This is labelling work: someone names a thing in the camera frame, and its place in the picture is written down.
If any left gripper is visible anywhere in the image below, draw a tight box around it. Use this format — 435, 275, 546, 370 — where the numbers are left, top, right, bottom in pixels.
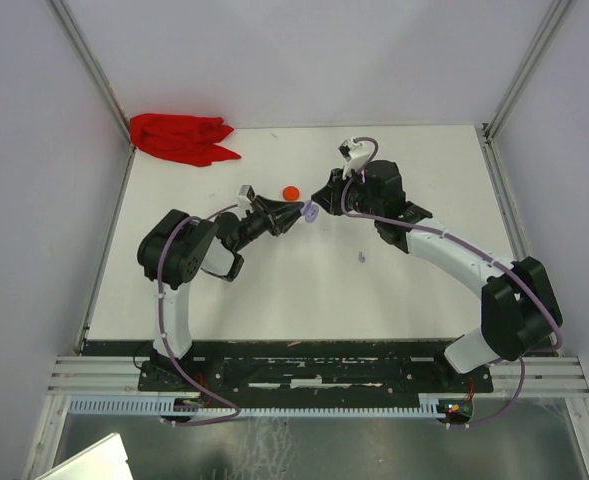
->
233, 194, 307, 251

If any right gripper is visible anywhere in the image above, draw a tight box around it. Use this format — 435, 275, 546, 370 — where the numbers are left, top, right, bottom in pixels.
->
312, 164, 382, 220

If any purple charging case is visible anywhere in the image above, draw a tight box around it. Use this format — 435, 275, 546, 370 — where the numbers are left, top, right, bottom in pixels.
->
300, 200, 320, 223

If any orange charging case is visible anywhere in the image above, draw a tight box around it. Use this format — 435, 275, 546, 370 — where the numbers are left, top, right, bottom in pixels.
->
282, 185, 300, 202

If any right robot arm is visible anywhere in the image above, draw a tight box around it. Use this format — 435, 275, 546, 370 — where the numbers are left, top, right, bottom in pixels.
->
312, 160, 563, 391

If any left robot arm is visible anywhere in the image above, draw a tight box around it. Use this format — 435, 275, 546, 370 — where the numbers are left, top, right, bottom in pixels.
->
137, 195, 306, 390

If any red cloth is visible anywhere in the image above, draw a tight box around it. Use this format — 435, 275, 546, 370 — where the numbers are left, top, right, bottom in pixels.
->
130, 113, 241, 167

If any metal sheet corner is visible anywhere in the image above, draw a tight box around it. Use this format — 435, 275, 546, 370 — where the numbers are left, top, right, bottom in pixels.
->
38, 433, 133, 480

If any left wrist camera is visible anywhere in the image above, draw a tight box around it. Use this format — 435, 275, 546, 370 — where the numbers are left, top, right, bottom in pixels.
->
237, 184, 255, 204

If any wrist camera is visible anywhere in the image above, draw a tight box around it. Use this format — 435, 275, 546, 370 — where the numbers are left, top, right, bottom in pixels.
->
339, 137, 378, 180
237, 184, 255, 204

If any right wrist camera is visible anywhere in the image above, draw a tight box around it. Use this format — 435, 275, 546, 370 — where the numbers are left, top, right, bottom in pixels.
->
339, 137, 378, 180

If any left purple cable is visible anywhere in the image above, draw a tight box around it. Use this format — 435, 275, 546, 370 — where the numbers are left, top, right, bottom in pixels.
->
156, 202, 243, 429

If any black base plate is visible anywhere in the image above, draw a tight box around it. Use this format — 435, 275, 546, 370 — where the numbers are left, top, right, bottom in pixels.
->
81, 340, 501, 412

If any right frame post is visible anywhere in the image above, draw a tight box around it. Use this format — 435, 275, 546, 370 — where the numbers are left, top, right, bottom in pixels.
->
483, 0, 575, 144

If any frame post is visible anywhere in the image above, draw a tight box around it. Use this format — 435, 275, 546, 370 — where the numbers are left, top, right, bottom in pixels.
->
483, 0, 575, 144
45, 0, 133, 150

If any left frame post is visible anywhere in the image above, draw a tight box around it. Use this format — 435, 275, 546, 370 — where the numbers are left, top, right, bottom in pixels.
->
45, 0, 133, 150

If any aluminium rail front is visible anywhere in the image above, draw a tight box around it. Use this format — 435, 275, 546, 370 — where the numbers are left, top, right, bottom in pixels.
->
47, 356, 589, 399

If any blue cable duct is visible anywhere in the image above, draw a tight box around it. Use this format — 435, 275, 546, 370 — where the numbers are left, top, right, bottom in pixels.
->
68, 395, 445, 420

